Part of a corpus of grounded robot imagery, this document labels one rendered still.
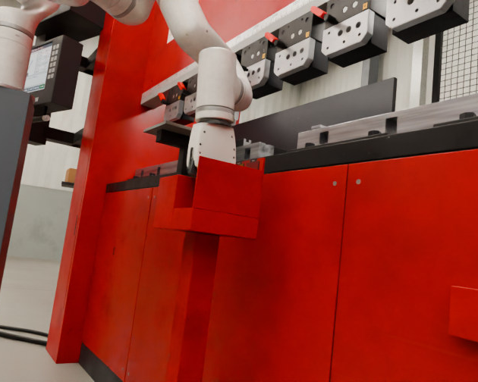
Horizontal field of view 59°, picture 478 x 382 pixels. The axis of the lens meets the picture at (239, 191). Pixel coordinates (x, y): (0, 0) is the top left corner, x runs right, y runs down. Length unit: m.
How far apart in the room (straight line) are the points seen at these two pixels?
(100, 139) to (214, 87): 1.40
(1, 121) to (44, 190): 7.25
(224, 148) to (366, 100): 0.99
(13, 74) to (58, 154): 7.24
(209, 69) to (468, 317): 0.65
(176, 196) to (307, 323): 0.38
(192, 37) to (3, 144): 0.62
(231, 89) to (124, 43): 1.55
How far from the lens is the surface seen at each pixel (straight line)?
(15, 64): 1.43
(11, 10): 1.49
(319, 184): 0.91
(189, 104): 1.79
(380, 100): 1.75
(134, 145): 2.31
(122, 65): 2.39
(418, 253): 0.75
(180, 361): 0.95
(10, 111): 1.35
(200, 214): 0.84
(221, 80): 0.92
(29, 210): 8.57
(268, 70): 1.40
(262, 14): 1.53
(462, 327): 0.70
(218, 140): 0.90
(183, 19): 1.03
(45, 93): 2.41
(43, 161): 8.63
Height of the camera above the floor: 0.64
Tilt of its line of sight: 8 degrees up
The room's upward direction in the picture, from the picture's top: 7 degrees clockwise
